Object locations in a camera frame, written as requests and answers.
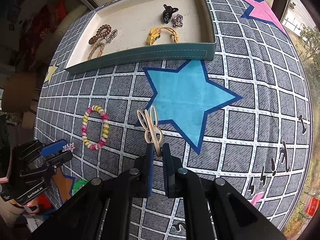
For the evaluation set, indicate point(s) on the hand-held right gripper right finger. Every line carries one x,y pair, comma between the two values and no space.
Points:
166,172

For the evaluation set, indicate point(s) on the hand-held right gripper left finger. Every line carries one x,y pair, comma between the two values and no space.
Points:
150,170

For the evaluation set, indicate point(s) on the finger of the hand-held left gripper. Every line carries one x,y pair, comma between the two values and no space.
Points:
61,158
51,148

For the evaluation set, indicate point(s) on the silver star hair clip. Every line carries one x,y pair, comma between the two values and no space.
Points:
68,147

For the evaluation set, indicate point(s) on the beige rabbit hair clip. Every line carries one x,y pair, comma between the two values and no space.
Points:
150,126

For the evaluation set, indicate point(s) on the small silver hair clip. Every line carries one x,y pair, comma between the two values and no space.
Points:
111,35

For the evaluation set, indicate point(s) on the silver purple hair clip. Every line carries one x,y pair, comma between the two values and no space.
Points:
178,20

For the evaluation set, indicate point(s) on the teal shallow cardboard tray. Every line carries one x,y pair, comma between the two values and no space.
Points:
140,17

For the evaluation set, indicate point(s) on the black claw hair clip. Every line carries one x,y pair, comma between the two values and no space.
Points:
167,13

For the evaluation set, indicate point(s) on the brown chair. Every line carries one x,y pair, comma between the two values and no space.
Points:
20,92

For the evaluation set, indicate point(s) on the red printed blanket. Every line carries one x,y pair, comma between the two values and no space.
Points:
42,27

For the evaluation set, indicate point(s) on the grey checked star tablecloth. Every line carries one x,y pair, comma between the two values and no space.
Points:
250,80

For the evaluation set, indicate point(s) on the cream leather sofa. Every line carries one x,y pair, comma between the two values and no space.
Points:
72,17

